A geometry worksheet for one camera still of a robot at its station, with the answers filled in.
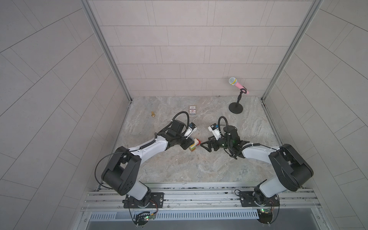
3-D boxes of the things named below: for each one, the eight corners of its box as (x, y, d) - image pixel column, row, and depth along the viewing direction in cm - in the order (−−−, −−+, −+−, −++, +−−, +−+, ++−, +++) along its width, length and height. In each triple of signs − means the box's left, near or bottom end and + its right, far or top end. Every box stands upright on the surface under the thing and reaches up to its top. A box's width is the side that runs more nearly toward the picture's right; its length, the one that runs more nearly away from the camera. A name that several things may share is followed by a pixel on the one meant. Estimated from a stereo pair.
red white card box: (188, 115, 109) (188, 113, 107) (189, 107, 114) (189, 105, 112) (196, 115, 109) (196, 113, 107) (196, 107, 114) (196, 105, 112)
